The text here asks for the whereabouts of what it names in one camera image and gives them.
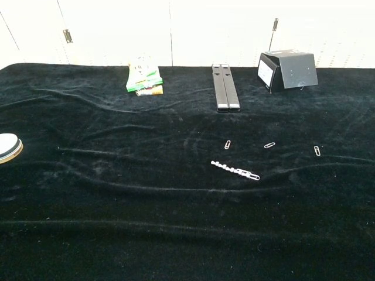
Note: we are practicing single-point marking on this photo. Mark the orange yellow snack packet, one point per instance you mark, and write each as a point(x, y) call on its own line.
point(150, 91)

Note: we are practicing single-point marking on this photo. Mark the green snack packet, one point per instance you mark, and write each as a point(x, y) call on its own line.
point(143, 77)

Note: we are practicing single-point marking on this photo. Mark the black velvet tablecloth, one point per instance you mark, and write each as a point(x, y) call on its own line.
point(187, 222)

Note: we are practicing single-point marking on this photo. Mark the black cardboard box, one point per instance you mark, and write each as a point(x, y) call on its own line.
point(297, 71)

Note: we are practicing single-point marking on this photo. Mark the dark screen hinge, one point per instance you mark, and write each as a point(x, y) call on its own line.
point(275, 24)

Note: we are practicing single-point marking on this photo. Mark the brass screen hinge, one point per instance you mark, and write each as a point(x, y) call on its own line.
point(67, 35)

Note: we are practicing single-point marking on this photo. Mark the round tin with white lid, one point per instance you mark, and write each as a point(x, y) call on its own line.
point(7, 145)

